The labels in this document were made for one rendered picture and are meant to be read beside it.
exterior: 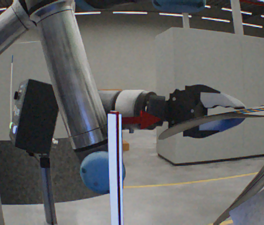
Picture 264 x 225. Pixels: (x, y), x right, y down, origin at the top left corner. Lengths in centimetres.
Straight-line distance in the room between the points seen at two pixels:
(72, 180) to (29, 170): 32
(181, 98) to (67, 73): 20
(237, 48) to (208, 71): 77
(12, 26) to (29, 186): 162
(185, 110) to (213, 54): 625
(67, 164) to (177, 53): 457
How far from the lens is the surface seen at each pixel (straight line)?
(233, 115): 52
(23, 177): 237
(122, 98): 81
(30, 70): 662
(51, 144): 113
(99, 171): 70
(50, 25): 73
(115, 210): 56
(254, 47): 738
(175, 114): 76
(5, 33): 88
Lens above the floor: 122
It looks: 3 degrees down
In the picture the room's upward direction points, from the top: straight up
